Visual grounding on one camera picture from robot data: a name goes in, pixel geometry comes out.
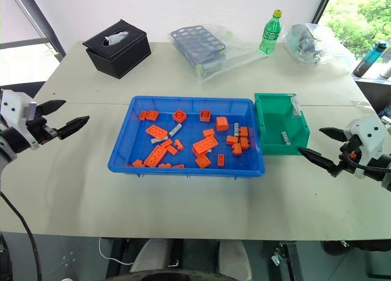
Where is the grey rounded shape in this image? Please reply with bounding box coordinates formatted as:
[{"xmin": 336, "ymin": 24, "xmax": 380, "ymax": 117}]
[
  {"xmin": 130, "ymin": 238, "xmax": 170, "ymax": 274},
  {"xmin": 217, "ymin": 239, "xmax": 253, "ymax": 280}
]

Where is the black window frame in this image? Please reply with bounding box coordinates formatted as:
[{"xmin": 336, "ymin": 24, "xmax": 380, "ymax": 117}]
[{"xmin": 311, "ymin": 0, "xmax": 335, "ymax": 26}]

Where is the black slanted window post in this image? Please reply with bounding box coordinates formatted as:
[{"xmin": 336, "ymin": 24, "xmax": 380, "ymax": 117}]
[{"xmin": 4, "ymin": 0, "xmax": 67, "ymax": 62}]

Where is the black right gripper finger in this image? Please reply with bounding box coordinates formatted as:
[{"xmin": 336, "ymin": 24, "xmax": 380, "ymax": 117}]
[
  {"xmin": 298, "ymin": 147, "xmax": 342, "ymax": 176},
  {"xmin": 318, "ymin": 127, "xmax": 348, "ymax": 143}
]

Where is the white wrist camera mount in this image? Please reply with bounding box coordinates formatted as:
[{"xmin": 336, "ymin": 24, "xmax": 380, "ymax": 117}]
[
  {"xmin": 343, "ymin": 115, "xmax": 389, "ymax": 180},
  {"xmin": 0, "ymin": 89, "xmax": 41, "ymax": 150}
]

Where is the clear plastic scrap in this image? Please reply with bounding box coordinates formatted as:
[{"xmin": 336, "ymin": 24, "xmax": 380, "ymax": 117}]
[{"xmin": 351, "ymin": 100, "xmax": 375, "ymax": 111}]

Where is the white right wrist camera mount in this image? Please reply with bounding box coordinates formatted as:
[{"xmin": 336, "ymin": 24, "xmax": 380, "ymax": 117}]
[{"xmin": 343, "ymin": 115, "xmax": 389, "ymax": 180}]

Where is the green plastic bin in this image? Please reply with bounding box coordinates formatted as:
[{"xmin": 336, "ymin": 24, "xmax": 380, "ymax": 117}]
[{"xmin": 254, "ymin": 92, "xmax": 312, "ymax": 156}]

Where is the orange plastic building brick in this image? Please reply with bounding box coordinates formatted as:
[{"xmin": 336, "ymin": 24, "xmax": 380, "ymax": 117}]
[{"xmin": 216, "ymin": 116, "xmax": 230, "ymax": 133}]

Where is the teal and grey water bottle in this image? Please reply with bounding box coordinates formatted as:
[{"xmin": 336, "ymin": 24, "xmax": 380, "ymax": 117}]
[{"xmin": 353, "ymin": 40, "xmax": 389, "ymax": 78}]

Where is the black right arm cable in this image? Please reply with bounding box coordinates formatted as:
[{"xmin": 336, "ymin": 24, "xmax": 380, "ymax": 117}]
[{"xmin": 338, "ymin": 154, "xmax": 391, "ymax": 173}]

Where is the black table foot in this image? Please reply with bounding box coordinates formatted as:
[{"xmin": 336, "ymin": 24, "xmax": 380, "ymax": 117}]
[{"xmin": 323, "ymin": 240, "xmax": 391, "ymax": 258}]

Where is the grey window rail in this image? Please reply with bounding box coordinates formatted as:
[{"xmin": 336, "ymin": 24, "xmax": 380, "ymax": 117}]
[{"xmin": 0, "ymin": 37, "xmax": 51, "ymax": 50}]

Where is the blue plastic tray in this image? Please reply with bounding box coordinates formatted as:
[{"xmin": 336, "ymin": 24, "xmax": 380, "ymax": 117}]
[{"xmin": 108, "ymin": 95, "xmax": 267, "ymax": 178}]

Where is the white cylindrical container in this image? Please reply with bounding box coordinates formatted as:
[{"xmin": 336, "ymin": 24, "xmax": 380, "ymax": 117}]
[{"xmin": 379, "ymin": 59, "xmax": 391, "ymax": 79}]

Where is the green plastic bottle yellow cap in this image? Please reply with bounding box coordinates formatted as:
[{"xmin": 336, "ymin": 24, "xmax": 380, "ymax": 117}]
[{"xmin": 258, "ymin": 9, "xmax": 283, "ymax": 56}]

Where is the blue tube rack in bag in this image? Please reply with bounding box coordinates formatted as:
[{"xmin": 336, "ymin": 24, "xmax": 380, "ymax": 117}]
[{"xmin": 169, "ymin": 23, "xmax": 270, "ymax": 85}]

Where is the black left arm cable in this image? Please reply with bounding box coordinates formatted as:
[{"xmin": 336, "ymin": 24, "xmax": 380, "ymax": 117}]
[{"xmin": 0, "ymin": 191, "xmax": 43, "ymax": 281}]

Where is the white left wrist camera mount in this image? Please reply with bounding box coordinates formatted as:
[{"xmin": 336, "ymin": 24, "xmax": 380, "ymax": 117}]
[{"xmin": 0, "ymin": 89, "xmax": 41, "ymax": 150}]

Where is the black table leg frame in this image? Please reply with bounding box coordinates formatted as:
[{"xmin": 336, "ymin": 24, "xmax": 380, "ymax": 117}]
[{"xmin": 276, "ymin": 241, "xmax": 304, "ymax": 281}]

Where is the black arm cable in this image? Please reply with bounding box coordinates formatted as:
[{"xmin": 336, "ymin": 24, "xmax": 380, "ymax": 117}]
[
  {"xmin": 338, "ymin": 154, "xmax": 391, "ymax": 173},
  {"xmin": 0, "ymin": 191, "xmax": 43, "ymax": 281}
]

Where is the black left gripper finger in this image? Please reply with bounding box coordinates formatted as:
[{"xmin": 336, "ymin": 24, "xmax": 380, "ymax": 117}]
[
  {"xmin": 56, "ymin": 115, "xmax": 90, "ymax": 141},
  {"xmin": 36, "ymin": 99, "xmax": 67, "ymax": 115}
]

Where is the black leather tissue box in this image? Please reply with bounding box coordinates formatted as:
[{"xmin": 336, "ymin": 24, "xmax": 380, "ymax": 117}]
[{"xmin": 82, "ymin": 18, "xmax": 152, "ymax": 80}]

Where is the crumpled clear bag with items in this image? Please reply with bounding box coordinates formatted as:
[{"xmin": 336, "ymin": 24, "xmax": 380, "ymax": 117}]
[{"xmin": 282, "ymin": 23, "xmax": 357, "ymax": 73}]

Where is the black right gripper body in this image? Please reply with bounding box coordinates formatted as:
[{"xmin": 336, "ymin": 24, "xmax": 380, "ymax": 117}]
[{"xmin": 337, "ymin": 134, "xmax": 362, "ymax": 172}]

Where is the blue test tube rack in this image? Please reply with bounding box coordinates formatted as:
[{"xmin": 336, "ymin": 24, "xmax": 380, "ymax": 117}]
[{"xmin": 170, "ymin": 25, "xmax": 227, "ymax": 73}]

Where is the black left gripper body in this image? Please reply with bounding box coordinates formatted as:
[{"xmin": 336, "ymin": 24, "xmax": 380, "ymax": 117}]
[{"xmin": 26, "ymin": 105, "xmax": 60, "ymax": 146}]

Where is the white cable under table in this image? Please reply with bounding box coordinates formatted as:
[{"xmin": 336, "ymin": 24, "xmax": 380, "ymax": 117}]
[{"xmin": 98, "ymin": 237, "xmax": 136, "ymax": 265}]

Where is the white tissue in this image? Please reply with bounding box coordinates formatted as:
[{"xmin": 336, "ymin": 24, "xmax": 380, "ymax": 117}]
[{"xmin": 103, "ymin": 29, "xmax": 131, "ymax": 46}]

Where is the orange plastic toy brick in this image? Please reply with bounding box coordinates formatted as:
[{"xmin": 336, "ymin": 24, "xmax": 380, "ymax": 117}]
[{"xmin": 192, "ymin": 137, "xmax": 220, "ymax": 157}]

